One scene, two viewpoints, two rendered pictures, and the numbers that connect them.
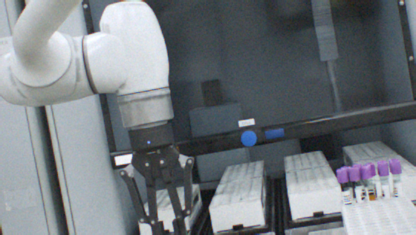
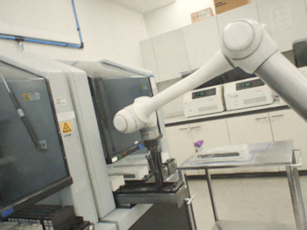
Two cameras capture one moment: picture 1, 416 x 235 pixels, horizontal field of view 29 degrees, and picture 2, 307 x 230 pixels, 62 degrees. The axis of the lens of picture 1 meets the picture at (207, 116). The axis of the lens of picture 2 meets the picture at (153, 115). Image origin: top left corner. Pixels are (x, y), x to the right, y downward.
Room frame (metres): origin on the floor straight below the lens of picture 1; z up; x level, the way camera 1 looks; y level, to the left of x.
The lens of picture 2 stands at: (0.84, 1.26, 1.23)
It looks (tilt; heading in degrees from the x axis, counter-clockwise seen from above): 3 degrees down; 293
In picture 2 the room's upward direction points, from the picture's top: 12 degrees counter-clockwise
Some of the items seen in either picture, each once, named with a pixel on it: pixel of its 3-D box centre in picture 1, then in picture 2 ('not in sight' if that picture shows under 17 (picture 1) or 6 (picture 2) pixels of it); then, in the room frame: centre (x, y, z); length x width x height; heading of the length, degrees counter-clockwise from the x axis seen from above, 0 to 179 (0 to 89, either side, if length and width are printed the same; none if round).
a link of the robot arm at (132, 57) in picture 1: (126, 47); (143, 112); (1.38, 0.11, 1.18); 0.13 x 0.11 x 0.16; 86
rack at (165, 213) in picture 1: (172, 211); (97, 184); (1.75, 0.11, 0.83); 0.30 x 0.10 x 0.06; 175
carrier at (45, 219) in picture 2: not in sight; (58, 218); (1.64, 0.52, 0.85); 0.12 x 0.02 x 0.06; 83
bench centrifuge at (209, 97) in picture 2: not in sight; (205, 91); (1.56, -2.48, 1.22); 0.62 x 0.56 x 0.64; 83
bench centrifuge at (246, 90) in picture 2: not in sight; (246, 80); (0.98, -2.43, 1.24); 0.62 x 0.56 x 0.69; 85
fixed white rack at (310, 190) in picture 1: (313, 193); (136, 166); (1.65, -0.19, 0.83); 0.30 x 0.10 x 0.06; 175
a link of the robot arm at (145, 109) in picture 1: (146, 109); (149, 133); (1.38, 0.10, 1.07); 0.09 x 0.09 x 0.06
